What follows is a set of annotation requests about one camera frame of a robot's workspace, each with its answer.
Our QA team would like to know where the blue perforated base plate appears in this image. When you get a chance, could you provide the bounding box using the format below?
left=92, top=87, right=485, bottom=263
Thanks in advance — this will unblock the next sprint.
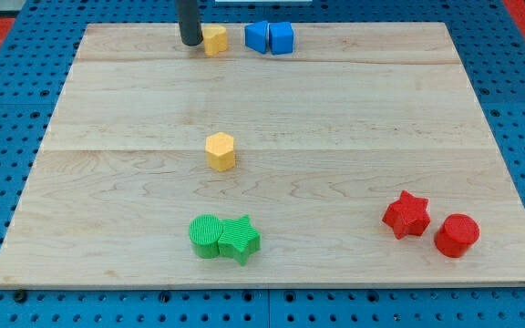
left=0, top=0, right=525, bottom=327

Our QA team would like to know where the green star block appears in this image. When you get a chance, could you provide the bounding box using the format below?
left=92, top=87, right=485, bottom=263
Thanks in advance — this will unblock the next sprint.
left=218, top=215, right=261, bottom=266

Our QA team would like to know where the red cylinder block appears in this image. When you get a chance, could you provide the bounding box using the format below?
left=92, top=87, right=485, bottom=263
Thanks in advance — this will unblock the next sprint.
left=434, top=213, right=480, bottom=258

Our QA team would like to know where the red star block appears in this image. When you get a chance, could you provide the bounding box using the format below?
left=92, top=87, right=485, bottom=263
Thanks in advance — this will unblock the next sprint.
left=382, top=190, right=431, bottom=240

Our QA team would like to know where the blue cube block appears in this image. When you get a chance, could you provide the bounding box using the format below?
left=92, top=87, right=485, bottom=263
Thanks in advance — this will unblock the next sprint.
left=269, top=22, right=294, bottom=55

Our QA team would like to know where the yellow hexagon block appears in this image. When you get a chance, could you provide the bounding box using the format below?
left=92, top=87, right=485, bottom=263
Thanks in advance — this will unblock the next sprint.
left=205, top=132, right=236, bottom=171

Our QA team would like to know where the blue triangle block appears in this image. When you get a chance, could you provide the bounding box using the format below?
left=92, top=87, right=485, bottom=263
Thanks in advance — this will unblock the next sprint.
left=244, top=21, right=268, bottom=54

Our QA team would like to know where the green cylinder block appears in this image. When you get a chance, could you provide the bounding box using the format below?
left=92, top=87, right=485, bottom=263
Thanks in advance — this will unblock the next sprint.
left=188, top=214, right=223, bottom=259

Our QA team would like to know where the yellow heart block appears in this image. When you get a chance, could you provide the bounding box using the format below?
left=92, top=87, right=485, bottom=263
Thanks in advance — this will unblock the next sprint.
left=202, top=24, right=229, bottom=56

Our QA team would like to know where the wooden board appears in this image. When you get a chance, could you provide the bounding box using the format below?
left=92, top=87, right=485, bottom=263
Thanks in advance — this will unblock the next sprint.
left=0, top=22, right=525, bottom=290

